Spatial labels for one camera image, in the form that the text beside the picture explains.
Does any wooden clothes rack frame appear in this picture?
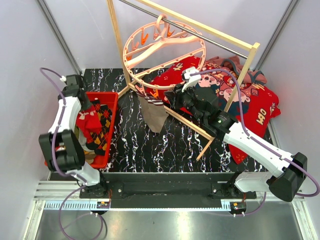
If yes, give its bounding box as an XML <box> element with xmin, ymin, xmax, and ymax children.
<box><xmin>106</xmin><ymin>0</ymin><xmax>261</xmax><ymax>161</ymax></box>

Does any metal rack rod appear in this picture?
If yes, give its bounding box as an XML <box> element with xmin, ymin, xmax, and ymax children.
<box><xmin>120</xmin><ymin>0</ymin><xmax>248</xmax><ymax>60</ymax></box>

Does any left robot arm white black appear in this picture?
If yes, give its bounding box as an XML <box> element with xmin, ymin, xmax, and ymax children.
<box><xmin>38</xmin><ymin>74</ymin><xmax>108</xmax><ymax>198</ymax></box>

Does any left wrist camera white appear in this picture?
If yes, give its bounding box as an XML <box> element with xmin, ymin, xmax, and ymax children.
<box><xmin>60</xmin><ymin>75</ymin><xmax>67</xmax><ymax>83</ymax></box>

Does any red plastic bin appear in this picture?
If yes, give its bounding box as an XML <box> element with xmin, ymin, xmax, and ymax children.
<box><xmin>44</xmin><ymin>91</ymin><xmax>119</xmax><ymax>168</ymax></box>

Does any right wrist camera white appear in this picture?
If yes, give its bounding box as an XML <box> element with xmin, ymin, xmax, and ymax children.
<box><xmin>182</xmin><ymin>66</ymin><xmax>201</xmax><ymax>92</ymax></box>

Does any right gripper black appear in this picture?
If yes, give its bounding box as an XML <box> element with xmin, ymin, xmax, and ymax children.
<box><xmin>164</xmin><ymin>81</ymin><xmax>206</xmax><ymax>123</ymax></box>

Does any pink grey garment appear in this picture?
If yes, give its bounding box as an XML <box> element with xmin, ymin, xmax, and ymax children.
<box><xmin>206</xmin><ymin>55</ymin><xmax>267</xmax><ymax>85</ymax></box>

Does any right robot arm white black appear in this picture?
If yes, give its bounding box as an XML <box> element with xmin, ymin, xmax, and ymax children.
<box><xmin>164</xmin><ymin>84</ymin><xmax>308</xmax><ymax>202</ymax></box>

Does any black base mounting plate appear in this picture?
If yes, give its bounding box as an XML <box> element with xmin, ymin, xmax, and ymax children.
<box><xmin>79</xmin><ymin>172</ymin><xmax>257</xmax><ymax>201</ymax></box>

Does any beige sock maroon striped cuff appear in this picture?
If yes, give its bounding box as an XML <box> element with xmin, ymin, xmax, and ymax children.
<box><xmin>136</xmin><ymin>91</ymin><xmax>152</xmax><ymax>127</ymax></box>

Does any red cat pattern sock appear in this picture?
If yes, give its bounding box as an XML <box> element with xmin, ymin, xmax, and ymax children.
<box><xmin>76</xmin><ymin>105</ymin><xmax>102</xmax><ymax>143</ymax></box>

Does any pink round clip hanger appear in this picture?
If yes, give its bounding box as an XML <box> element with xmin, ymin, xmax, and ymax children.
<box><xmin>122</xmin><ymin>13</ymin><xmax>206</xmax><ymax>90</ymax></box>

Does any red cartoon patterned blanket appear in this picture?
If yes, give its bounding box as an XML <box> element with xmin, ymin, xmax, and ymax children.
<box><xmin>149</xmin><ymin>55</ymin><xmax>281</xmax><ymax>166</ymax></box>

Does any orange clip holding sock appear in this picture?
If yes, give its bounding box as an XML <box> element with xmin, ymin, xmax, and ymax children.
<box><xmin>150</xmin><ymin>89</ymin><xmax>160</xmax><ymax>99</ymax></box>

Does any pink clip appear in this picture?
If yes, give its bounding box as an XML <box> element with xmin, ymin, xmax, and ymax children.
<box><xmin>134</xmin><ymin>84</ymin><xmax>147</xmax><ymax>98</ymax></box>

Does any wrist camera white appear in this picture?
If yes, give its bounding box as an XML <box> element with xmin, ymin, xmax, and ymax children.
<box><xmin>182</xmin><ymin>66</ymin><xmax>201</xmax><ymax>92</ymax></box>
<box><xmin>60</xmin><ymin>75</ymin><xmax>67</xmax><ymax>83</ymax></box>

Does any black argyle sock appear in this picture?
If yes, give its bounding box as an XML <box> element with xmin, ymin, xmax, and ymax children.
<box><xmin>86</xmin><ymin>98</ymin><xmax>113</xmax><ymax>156</ymax></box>

